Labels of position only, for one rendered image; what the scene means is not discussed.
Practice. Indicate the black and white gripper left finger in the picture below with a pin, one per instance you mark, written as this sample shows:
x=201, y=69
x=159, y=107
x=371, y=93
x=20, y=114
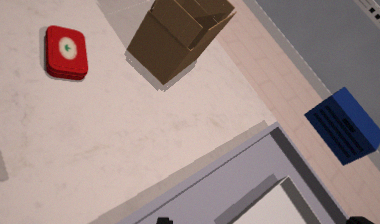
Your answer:
x=164, y=220

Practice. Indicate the red mint tin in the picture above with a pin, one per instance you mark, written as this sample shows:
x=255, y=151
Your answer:
x=66, y=55

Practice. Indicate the brown cardboard box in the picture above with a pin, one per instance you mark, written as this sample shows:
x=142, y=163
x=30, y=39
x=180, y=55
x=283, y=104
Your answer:
x=169, y=38

